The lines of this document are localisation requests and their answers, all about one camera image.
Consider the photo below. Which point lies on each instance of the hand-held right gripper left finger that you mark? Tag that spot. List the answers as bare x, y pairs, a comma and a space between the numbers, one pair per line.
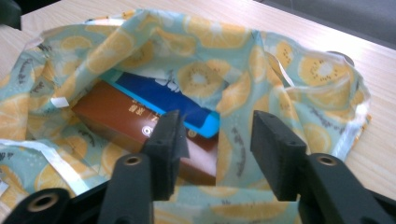
162, 155

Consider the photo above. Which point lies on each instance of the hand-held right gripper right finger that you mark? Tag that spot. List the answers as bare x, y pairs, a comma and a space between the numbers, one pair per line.
280, 155

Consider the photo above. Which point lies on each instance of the brown rectangular box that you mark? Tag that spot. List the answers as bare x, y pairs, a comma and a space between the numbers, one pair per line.
115, 115

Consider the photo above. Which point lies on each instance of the blue rectangular box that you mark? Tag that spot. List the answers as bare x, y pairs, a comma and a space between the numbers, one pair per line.
155, 93

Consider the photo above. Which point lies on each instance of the orange slice print tote bag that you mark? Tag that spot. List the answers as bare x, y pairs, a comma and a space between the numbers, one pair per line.
218, 40

